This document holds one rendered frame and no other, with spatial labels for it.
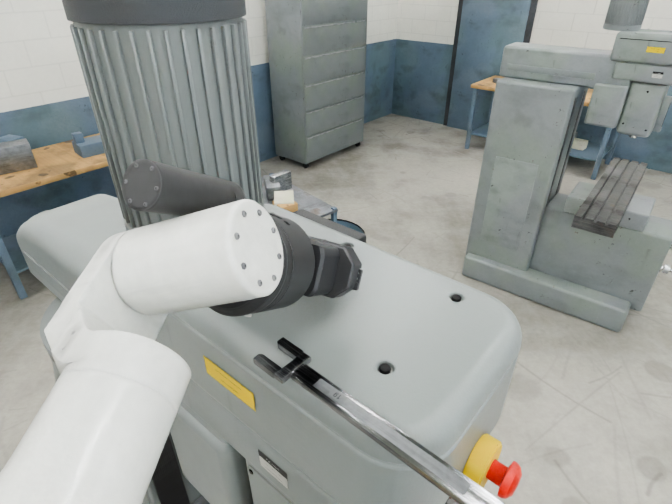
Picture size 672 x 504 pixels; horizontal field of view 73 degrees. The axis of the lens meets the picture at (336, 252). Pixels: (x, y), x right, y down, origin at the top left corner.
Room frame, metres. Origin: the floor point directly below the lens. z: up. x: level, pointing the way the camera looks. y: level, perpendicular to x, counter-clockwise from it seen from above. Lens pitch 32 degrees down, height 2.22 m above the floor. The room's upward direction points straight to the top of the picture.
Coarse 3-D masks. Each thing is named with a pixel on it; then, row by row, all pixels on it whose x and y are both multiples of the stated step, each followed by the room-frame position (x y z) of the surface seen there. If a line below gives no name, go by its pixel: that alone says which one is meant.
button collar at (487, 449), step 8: (480, 440) 0.30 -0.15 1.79; (488, 440) 0.31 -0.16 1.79; (496, 440) 0.31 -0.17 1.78; (480, 448) 0.30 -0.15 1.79; (488, 448) 0.30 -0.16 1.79; (496, 448) 0.30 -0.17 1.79; (472, 456) 0.29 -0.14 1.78; (480, 456) 0.29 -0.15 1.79; (488, 456) 0.29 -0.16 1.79; (496, 456) 0.30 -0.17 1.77; (472, 464) 0.28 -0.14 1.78; (480, 464) 0.28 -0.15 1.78; (488, 464) 0.28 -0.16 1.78; (464, 472) 0.28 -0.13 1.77; (472, 472) 0.28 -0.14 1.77; (480, 472) 0.28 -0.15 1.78; (480, 480) 0.27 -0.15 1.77
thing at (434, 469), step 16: (288, 352) 0.33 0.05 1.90; (272, 368) 0.31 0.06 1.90; (288, 368) 0.31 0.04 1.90; (304, 368) 0.31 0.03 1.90; (304, 384) 0.29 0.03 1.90; (320, 384) 0.29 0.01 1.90; (320, 400) 0.27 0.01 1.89; (336, 400) 0.27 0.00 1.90; (352, 400) 0.27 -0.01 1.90; (352, 416) 0.25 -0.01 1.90; (368, 416) 0.25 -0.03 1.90; (368, 432) 0.24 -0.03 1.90; (384, 432) 0.24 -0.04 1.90; (400, 432) 0.24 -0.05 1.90; (400, 448) 0.22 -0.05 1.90; (416, 448) 0.22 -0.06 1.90; (416, 464) 0.21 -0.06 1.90; (432, 464) 0.21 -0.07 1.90; (448, 464) 0.21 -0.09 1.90; (432, 480) 0.20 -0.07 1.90; (448, 480) 0.20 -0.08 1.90; (464, 480) 0.20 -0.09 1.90; (464, 496) 0.18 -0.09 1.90; (480, 496) 0.18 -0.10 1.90
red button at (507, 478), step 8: (496, 464) 0.29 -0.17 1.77; (512, 464) 0.28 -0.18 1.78; (488, 472) 0.28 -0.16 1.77; (496, 472) 0.28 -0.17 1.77; (504, 472) 0.28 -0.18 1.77; (512, 472) 0.28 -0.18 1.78; (520, 472) 0.28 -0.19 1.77; (496, 480) 0.28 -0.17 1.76; (504, 480) 0.27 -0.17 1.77; (512, 480) 0.27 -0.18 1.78; (504, 488) 0.26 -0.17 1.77; (512, 488) 0.26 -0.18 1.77; (504, 496) 0.26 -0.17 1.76
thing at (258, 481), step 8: (248, 464) 0.42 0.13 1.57; (248, 472) 0.42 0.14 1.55; (256, 472) 0.40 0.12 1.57; (256, 480) 0.40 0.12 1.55; (264, 480) 0.39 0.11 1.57; (256, 488) 0.41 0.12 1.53; (264, 488) 0.39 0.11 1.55; (272, 488) 0.38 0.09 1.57; (256, 496) 0.41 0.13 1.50; (264, 496) 0.40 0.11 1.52; (272, 496) 0.38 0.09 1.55; (280, 496) 0.37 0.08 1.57
